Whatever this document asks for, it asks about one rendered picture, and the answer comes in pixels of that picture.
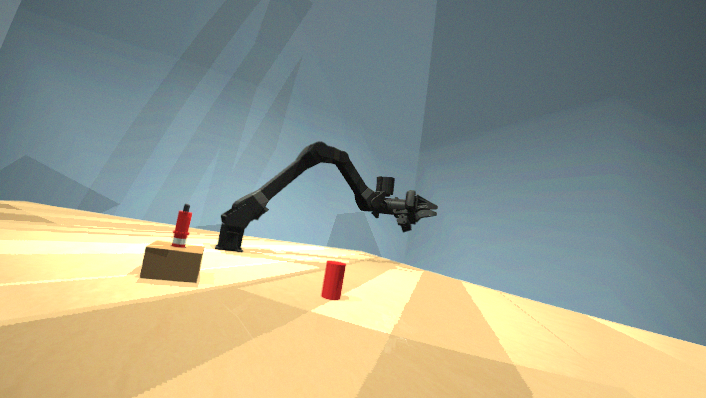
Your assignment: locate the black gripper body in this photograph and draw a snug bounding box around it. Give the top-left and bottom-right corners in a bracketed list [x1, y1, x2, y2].
[390, 190, 417, 225]

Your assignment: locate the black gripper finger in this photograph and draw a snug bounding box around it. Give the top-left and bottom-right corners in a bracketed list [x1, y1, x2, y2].
[415, 194, 438, 213]
[417, 210, 437, 222]

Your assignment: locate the brown rectangular block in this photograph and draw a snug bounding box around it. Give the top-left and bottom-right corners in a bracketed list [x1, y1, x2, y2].
[139, 240, 205, 283]

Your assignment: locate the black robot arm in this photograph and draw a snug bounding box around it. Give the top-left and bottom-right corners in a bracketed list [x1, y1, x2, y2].
[215, 141, 412, 253]

